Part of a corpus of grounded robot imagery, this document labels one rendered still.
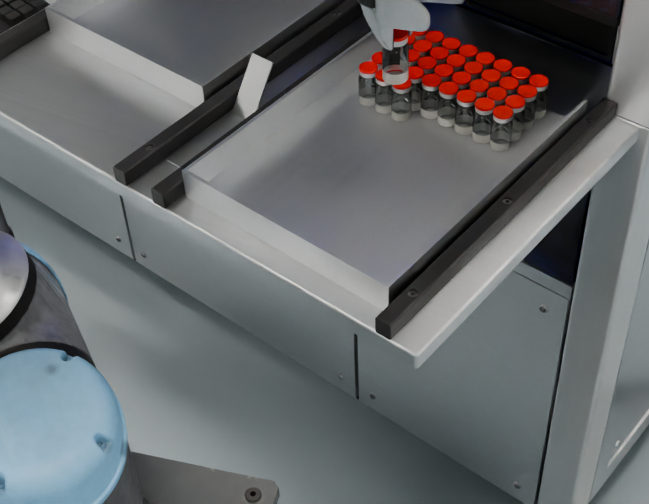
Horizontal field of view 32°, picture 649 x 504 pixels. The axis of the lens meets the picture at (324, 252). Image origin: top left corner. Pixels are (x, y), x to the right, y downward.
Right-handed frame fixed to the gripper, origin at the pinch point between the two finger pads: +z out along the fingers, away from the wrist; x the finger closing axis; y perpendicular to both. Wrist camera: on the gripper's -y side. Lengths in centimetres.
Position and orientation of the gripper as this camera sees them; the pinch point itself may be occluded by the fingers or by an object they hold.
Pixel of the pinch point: (391, 24)
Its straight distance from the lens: 94.3
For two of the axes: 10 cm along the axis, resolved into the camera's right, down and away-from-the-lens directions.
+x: 6.4, -5.6, 5.3
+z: 0.3, 7.1, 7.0
